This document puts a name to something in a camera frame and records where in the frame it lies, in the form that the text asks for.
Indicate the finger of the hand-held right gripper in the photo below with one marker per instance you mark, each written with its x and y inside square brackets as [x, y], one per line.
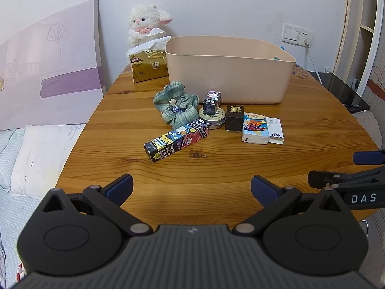
[331, 178]
[368, 157]

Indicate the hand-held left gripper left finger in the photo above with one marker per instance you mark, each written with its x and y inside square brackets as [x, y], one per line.
[120, 186]

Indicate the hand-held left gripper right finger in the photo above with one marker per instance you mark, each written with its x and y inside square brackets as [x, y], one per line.
[264, 189]

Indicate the grey cushion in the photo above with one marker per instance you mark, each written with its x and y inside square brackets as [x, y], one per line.
[371, 129]

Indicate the white flat box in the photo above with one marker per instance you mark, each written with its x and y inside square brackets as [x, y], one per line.
[276, 131]

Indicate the colourful pocket tissue pack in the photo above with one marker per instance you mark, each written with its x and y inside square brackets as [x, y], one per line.
[255, 128]

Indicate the long cartoon printed box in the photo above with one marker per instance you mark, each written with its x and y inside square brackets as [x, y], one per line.
[176, 141]

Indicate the black side table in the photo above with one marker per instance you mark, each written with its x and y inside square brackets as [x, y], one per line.
[343, 88]

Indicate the black square box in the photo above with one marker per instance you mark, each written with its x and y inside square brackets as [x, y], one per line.
[234, 119]

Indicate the white pillow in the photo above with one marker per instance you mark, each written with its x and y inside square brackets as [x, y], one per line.
[45, 159]

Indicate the round metal tin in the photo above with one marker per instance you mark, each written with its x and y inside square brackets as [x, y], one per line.
[214, 119]

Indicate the green plaid scrunchie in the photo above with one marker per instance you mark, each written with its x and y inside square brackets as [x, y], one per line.
[174, 102]

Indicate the small dark cartoon box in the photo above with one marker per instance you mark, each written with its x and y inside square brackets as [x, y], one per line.
[211, 102]

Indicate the flat printed packet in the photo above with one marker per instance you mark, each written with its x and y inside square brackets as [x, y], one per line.
[300, 72]

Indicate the light checked bed sheet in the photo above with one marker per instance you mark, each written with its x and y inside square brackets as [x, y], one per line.
[12, 225]

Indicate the beige plastic storage bin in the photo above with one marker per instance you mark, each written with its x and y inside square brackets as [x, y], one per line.
[228, 75]

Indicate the gold tissue pack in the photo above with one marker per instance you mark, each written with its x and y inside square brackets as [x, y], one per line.
[149, 66]

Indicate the teal item in bin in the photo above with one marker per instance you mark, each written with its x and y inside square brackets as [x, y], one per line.
[276, 57]

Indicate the white shelf unit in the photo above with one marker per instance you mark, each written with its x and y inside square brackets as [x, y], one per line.
[365, 21]

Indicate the purple bed headboard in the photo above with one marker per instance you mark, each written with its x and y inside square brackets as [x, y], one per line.
[51, 66]

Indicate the white plush lamb toy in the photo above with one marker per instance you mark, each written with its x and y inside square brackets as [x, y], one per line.
[144, 21]

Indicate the white wall socket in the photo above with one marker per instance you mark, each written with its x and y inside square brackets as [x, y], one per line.
[305, 34]

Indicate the white wall switch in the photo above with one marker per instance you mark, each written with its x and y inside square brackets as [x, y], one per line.
[290, 33]

